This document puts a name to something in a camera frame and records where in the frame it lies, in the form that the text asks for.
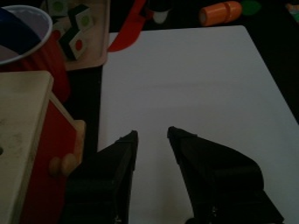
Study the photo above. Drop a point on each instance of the toy sushi piece red centre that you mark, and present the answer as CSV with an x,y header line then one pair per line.
x,y
76,44
56,33

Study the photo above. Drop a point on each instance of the wooden toy box red side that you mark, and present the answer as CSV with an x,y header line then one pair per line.
x,y
26,140

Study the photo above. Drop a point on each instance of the orange toy food piece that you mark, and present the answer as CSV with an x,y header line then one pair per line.
x,y
219,13

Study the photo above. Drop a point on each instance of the black and white toy piece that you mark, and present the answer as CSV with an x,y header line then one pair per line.
x,y
160,13

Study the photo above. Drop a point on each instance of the white cutting board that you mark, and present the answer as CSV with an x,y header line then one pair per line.
x,y
193,81

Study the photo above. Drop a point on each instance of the teal and orange toy piece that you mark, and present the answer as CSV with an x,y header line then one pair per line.
x,y
293,11

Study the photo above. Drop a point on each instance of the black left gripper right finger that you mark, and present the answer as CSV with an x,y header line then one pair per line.
x,y
221,180

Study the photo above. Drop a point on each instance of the dark blue item in cup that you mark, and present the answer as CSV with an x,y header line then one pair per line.
x,y
17,33

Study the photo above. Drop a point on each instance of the red cup with white inside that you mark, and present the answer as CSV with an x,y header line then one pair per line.
x,y
46,67

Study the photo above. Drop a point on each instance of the toy sushi piece green centre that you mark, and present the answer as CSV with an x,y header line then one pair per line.
x,y
84,19
57,7

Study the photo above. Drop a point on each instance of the red toy knife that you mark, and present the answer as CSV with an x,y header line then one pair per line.
x,y
128,29

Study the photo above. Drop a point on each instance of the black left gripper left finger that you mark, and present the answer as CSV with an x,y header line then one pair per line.
x,y
104,180

